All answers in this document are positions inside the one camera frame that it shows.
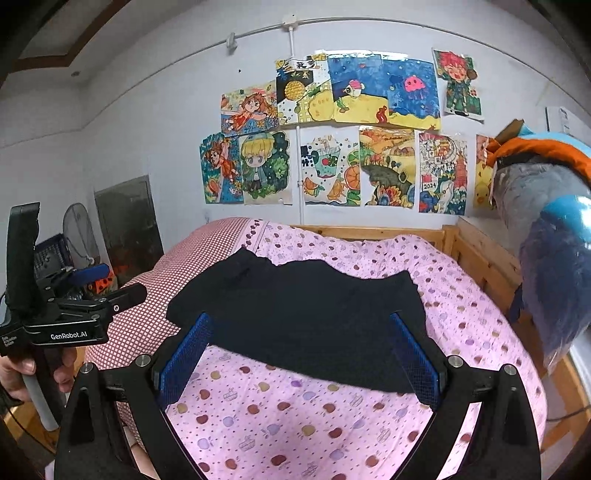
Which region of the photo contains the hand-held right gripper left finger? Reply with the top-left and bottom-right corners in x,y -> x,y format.
54,312 -> 214,480

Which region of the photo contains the landscape drawing with dark creature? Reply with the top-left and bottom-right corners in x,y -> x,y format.
359,126 -> 416,208

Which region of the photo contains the blond figure drawing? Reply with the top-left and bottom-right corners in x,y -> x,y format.
238,130 -> 293,206

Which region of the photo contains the lying orange-haired girl drawing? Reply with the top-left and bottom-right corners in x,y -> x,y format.
220,82 -> 280,136

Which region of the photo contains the grey bagged bundle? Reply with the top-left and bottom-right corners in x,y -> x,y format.
490,161 -> 591,259

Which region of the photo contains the yellow duck drawing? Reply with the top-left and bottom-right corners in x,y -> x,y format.
473,134 -> 498,210

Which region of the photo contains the orange cloth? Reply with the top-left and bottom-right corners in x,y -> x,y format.
486,133 -> 591,182

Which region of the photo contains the crowded city drawing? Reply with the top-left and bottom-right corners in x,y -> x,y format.
417,130 -> 470,216

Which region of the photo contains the pink apple-print bedsheet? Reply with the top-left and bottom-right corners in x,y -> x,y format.
117,217 -> 548,480

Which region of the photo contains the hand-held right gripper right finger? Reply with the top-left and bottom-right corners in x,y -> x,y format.
390,313 -> 541,480

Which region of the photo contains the black jacket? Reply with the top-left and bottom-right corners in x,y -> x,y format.
165,247 -> 428,395

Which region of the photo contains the person's left hand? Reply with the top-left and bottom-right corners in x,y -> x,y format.
0,347 -> 78,403

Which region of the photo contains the red-haired figure drawing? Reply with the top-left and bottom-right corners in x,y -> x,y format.
431,47 -> 485,122

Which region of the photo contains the floor fan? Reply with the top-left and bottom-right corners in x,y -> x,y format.
62,203 -> 101,274

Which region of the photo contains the red checked quilt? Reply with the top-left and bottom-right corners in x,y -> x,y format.
85,217 -> 252,416

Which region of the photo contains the dark leaning board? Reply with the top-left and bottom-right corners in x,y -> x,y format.
93,174 -> 165,280

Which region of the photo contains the flying orange-haired girl drawing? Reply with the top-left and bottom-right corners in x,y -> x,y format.
199,133 -> 245,205

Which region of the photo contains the drink cup and oranges drawing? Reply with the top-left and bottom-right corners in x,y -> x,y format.
300,126 -> 362,208

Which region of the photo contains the pineapple drawing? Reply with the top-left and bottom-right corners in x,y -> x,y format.
275,58 -> 334,126

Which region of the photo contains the wooden bed frame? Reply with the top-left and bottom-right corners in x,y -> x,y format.
291,224 -> 583,453

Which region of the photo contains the blue sea painting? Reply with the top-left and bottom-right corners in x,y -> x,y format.
327,54 -> 442,131

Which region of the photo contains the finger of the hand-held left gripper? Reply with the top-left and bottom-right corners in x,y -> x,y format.
53,283 -> 148,320
44,263 -> 110,298

